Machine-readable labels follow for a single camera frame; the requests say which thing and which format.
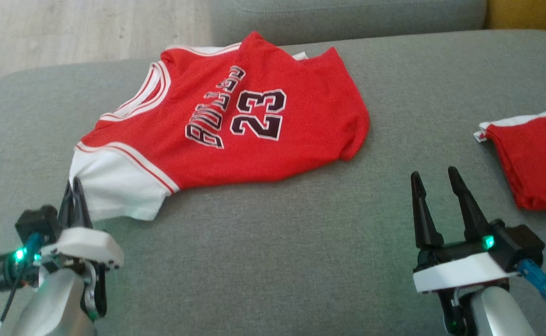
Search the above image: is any red shorts white trim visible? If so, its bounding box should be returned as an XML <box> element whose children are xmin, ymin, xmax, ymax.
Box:
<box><xmin>473</xmin><ymin>102</ymin><xmax>546</xmax><ymax>211</ymax></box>

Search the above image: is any blue-plug camera cable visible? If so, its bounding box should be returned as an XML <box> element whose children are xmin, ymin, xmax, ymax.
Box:
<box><xmin>516</xmin><ymin>259</ymin><xmax>546</xmax><ymax>327</ymax></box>
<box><xmin>0</xmin><ymin>232</ymin><xmax>45</xmax><ymax>322</ymax></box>

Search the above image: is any left blue-plug camera cable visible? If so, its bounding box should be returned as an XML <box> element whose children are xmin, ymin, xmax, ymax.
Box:
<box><xmin>0</xmin><ymin>232</ymin><xmax>45</xmax><ymax>322</ymax></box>

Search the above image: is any right blue-plug camera cable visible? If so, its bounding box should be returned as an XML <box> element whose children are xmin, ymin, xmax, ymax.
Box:
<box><xmin>516</xmin><ymin>259</ymin><xmax>546</xmax><ymax>327</ymax></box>

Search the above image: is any grey sofa back cushion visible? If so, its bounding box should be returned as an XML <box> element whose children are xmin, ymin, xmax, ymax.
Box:
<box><xmin>208</xmin><ymin>0</ymin><xmax>488</xmax><ymax>47</ymax></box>

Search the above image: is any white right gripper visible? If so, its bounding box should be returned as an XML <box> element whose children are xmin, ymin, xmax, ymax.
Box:
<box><xmin>411</xmin><ymin>167</ymin><xmax>518</xmax><ymax>336</ymax></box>

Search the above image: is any red basketball jersey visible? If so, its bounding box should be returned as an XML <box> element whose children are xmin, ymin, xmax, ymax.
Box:
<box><xmin>68</xmin><ymin>31</ymin><xmax>371</xmax><ymax>222</ymax></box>

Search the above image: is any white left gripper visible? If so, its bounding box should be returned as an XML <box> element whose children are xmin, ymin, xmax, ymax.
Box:
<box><xmin>0</xmin><ymin>176</ymin><xmax>124</xmax><ymax>320</ymax></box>

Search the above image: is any grey sofa seat cushion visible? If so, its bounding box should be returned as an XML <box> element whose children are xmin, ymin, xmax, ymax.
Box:
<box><xmin>0</xmin><ymin>29</ymin><xmax>546</xmax><ymax>336</ymax></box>

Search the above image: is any yellow cushion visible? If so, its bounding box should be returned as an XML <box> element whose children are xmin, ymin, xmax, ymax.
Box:
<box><xmin>484</xmin><ymin>0</ymin><xmax>546</xmax><ymax>37</ymax></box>

